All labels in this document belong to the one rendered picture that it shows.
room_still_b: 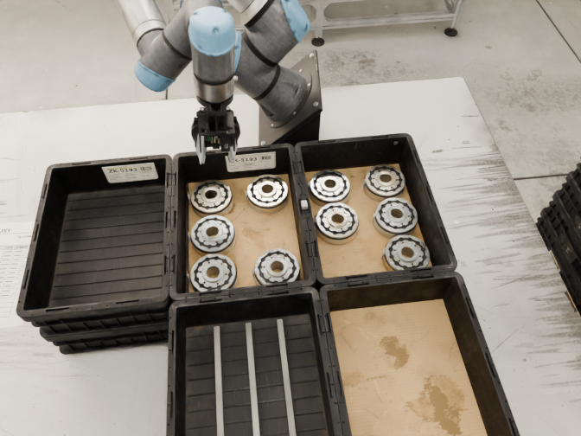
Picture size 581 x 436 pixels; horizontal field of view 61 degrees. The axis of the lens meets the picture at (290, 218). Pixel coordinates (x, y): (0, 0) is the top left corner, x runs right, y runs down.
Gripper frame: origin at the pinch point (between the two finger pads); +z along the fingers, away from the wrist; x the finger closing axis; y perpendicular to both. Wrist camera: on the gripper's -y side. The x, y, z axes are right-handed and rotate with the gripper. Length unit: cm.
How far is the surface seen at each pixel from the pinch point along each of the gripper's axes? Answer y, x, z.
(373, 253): 20.3, 35.0, 13.7
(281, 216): 6.8, 15.1, 15.6
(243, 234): 10.5, 5.4, 16.6
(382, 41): -172, 108, 88
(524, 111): -101, 167, 83
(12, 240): -5, -56, 35
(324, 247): 17.2, 24.0, 14.8
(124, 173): -7.6, -22.5, 13.1
